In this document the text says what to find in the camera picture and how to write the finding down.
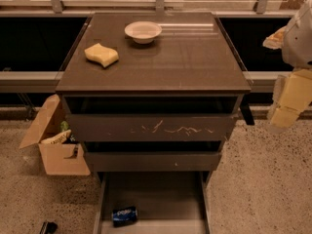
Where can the black object on floor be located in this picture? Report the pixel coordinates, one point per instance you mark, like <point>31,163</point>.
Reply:
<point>48,228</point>

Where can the green item in box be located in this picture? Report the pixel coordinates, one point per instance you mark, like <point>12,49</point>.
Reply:
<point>64,126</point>

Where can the yellow sponge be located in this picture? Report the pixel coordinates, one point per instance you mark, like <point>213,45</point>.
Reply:
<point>102,55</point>

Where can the blue pepsi can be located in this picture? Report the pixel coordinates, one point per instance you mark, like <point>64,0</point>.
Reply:
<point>124,216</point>

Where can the white bowl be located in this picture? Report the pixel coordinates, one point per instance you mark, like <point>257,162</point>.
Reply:
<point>143,32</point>

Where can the open bottom drawer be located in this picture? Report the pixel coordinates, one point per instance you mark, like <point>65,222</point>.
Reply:
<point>166,203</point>

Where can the middle drawer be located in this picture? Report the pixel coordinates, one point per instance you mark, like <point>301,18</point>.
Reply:
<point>152,161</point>

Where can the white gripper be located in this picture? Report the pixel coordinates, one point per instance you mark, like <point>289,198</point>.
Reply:
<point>298,43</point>

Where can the cardboard box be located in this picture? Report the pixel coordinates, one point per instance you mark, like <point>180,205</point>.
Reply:
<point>60,155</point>

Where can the top drawer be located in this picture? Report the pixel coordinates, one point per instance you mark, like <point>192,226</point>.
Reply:
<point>109,127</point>

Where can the dark brown drawer cabinet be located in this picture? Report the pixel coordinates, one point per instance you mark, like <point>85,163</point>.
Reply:
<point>191,68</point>

